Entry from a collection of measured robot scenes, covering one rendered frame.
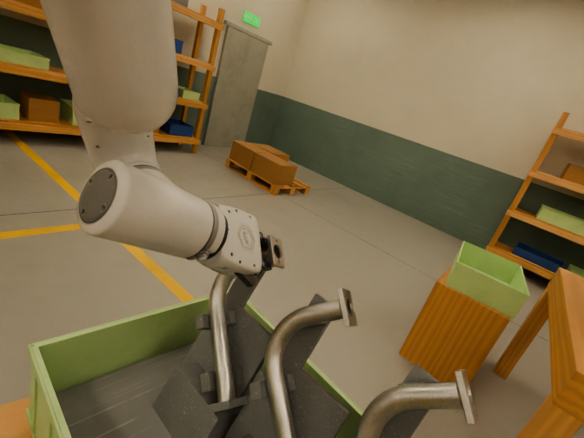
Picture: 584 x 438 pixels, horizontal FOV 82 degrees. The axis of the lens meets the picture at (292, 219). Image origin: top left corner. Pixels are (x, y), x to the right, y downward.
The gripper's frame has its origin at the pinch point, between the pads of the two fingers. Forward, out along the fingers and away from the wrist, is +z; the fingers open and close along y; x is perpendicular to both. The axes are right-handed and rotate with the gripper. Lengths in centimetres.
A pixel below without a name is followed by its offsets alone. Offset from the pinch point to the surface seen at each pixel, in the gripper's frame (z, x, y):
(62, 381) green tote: -11.8, 37.0, -16.5
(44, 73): 82, 301, 299
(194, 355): 4.3, 21.2, -15.0
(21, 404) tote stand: -13, 46, -19
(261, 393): -2.2, 1.7, -22.3
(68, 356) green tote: -13.4, 33.2, -12.7
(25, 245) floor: 57, 218, 74
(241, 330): 4.3, 9.3, -11.9
